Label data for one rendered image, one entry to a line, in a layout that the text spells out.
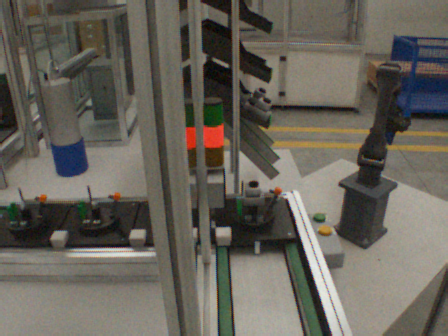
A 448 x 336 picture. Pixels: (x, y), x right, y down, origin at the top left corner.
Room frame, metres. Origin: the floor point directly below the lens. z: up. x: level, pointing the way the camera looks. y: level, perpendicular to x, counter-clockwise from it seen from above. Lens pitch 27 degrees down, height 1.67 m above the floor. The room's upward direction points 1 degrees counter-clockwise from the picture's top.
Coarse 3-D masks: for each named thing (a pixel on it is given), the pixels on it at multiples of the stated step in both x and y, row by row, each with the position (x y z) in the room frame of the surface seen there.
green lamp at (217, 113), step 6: (204, 108) 0.82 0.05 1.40; (210, 108) 0.81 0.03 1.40; (216, 108) 0.81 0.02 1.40; (222, 108) 0.83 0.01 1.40; (204, 114) 0.82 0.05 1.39; (210, 114) 0.81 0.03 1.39; (216, 114) 0.81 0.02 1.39; (222, 114) 0.83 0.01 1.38; (204, 120) 0.82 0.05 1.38; (210, 120) 0.81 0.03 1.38; (216, 120) 0.81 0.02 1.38; (222, 120) 0.83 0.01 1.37; (210, 126) 0.81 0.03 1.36; (216, 126) 0.81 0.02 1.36
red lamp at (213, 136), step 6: (204, 126) 0.82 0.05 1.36; (222, 126) 0.83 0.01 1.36; (204, 132) 0.82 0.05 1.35; (210, 132) 0.81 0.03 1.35; (216, 132) 0.81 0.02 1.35; (222, 132) 0.83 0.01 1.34; (204, 138) 0.82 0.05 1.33; (210, 138) 0.81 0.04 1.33; (216, 138) 0.81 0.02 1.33; (222, 138) 0.82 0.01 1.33; (204, 144) 0.82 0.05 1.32; (210, 144) 0.81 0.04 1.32; (216, 144) 0.81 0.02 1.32; (222, 144) 0.82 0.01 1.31
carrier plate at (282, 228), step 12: (228, 204) 1.11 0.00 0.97; (276, 204) 1.10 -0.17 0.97; (216, 216) 1.04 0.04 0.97; (228, 216) 1.03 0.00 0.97; (276, 216) 1.03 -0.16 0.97; (288, 216) 1.03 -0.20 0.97; (240, 228) 0.97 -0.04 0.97; (264, 228) 0.96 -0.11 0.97; (276, 228) 0.96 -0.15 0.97; (288, 228) 0.96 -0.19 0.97; (240, 240) 0.91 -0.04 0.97; (252, 240) 0.91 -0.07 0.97; (264, 240) 0.91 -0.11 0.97; (276, 240) 0.91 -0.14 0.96; (288, 240) 0.91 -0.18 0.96
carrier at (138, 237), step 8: (144, 208) 1.09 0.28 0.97; (144, 216) 1.04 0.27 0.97; (136, 224) 1.00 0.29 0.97; (144, 224) 0.99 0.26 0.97; (136, 232) 0.93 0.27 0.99; (144, 232) 0.93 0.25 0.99; (152, 232) 0.95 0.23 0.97; (136, 240) 0.90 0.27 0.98; (144, 240) 0.90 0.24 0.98; (152, 240) 0.91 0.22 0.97
